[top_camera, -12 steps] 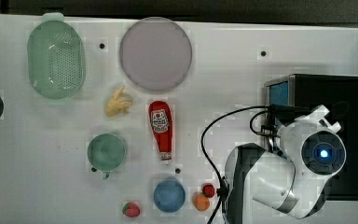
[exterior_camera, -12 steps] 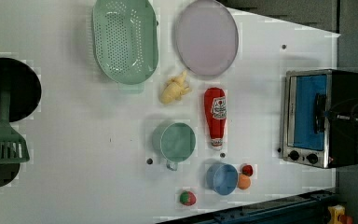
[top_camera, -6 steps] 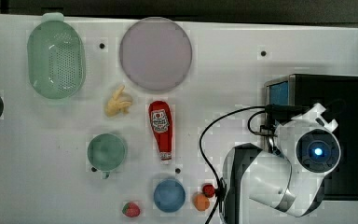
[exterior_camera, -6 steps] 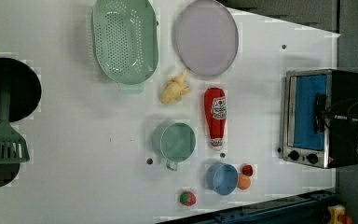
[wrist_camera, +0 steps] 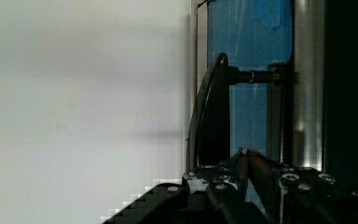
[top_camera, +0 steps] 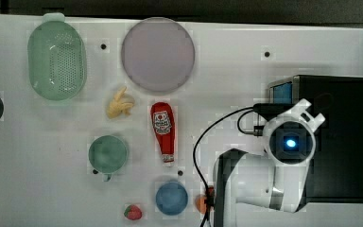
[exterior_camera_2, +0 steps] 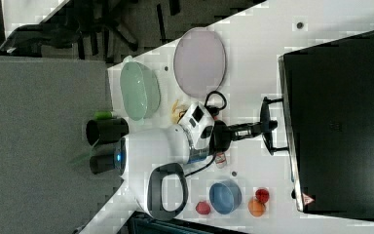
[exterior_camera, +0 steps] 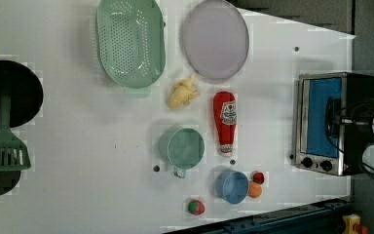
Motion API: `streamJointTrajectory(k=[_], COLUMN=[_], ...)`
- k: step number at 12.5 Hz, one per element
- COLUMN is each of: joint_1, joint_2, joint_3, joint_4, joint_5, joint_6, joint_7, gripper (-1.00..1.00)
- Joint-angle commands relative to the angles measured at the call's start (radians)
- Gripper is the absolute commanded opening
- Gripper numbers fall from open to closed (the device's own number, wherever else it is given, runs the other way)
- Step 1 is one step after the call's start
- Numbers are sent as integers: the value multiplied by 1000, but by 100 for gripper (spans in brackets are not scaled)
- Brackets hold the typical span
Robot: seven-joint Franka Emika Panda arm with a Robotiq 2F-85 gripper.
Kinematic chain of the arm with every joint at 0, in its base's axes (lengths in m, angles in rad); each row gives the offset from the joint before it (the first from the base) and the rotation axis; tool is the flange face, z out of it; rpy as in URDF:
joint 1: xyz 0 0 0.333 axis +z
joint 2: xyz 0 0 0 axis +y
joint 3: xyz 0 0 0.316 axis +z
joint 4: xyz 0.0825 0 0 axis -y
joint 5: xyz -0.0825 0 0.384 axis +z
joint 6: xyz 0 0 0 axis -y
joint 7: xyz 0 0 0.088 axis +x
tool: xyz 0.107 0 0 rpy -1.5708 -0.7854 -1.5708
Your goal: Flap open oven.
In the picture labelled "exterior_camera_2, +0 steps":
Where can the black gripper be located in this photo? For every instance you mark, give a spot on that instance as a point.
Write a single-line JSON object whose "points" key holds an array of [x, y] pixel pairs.
{"points": [[222, 135]]}

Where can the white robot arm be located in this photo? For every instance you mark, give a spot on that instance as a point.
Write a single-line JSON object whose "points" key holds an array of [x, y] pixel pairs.
{"points": [[144, 159]]}

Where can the red ketchup bottle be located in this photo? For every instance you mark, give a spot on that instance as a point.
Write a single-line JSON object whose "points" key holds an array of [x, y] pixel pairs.
{"points": [[220, 160]]}

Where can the small red toy fruit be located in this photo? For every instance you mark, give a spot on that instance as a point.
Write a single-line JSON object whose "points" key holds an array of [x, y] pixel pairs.
{"points": [[262, 195]]}

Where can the blue bowl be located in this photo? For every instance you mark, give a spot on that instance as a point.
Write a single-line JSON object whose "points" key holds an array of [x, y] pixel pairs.
{"points": [[225, 196]]}

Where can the orange toy fruit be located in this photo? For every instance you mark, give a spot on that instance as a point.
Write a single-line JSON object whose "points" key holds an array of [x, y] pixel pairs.
{"points": [[256, 208]]}

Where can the red toy strawberry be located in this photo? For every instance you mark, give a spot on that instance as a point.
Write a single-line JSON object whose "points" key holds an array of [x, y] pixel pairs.
{"points": [[203, 208]]}

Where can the round lilac plate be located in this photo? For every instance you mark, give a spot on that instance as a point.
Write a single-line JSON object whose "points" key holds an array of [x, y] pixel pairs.
{"points": [[199, 62]]}

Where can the large green bowl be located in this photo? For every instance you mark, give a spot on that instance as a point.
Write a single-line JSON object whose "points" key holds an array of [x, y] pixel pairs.
{"points": [[140, 89]]}

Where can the black cylinder cup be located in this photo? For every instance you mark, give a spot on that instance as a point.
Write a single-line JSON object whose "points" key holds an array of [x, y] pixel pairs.
{"points": [[106, 130]]}

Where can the dark teal crate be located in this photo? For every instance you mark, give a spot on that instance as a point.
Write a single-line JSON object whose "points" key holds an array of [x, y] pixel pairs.
{"points": [[142, 223]]}

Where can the black office chair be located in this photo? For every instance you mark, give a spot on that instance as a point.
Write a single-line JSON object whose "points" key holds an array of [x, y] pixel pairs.
{"points": [[80, 19]]}

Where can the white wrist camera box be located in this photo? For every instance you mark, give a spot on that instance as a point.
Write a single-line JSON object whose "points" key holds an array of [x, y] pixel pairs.
{"points": [[197, 122]]}

